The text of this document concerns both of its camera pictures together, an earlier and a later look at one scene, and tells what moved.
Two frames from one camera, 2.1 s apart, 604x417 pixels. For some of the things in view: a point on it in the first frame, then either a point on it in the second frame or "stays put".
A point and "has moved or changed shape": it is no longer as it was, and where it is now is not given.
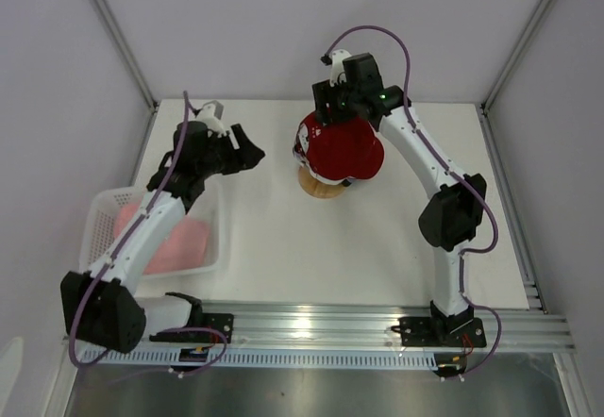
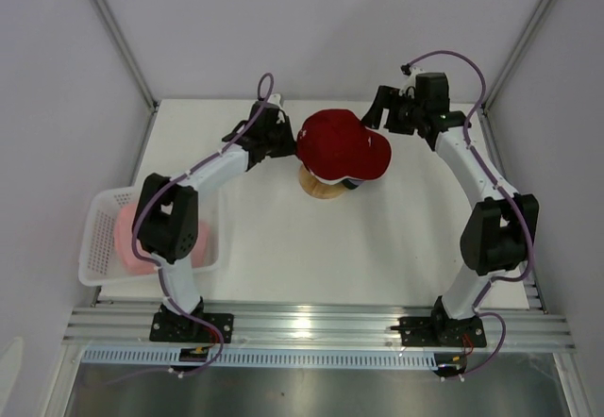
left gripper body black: [222, 156] to [278, 141]
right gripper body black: [340, 102] to [403, 114]
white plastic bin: [194, 247] stays put
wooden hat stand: [316, 188] stays put
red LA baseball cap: [343, 149] has moved or changed shape
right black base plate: [421, 331] stays put
